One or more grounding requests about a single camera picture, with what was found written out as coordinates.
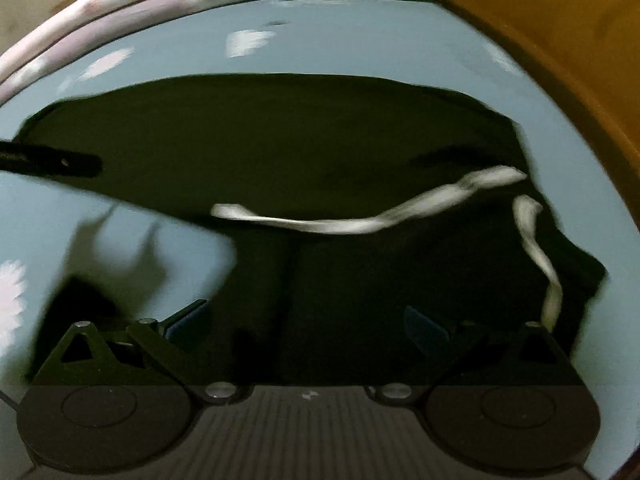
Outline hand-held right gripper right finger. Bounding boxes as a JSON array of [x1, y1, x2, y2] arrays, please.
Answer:
[[366, 305, 572, 404]]

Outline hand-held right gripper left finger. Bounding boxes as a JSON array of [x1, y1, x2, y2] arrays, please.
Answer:
[[51, 299, 250, 404]]

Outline wooden headboard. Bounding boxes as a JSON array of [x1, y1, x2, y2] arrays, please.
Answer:
[[415, 0, 640, 241]]

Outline purple floral quilt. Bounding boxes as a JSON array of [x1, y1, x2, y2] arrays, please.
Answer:
[[0, 0, 361, 106]]

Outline black drawstring pants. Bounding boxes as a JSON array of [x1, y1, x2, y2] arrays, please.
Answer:
[[15, 74, 609, 387]]

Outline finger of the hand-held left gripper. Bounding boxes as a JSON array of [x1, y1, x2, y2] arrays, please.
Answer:
[[0, 140, 104, 179]]

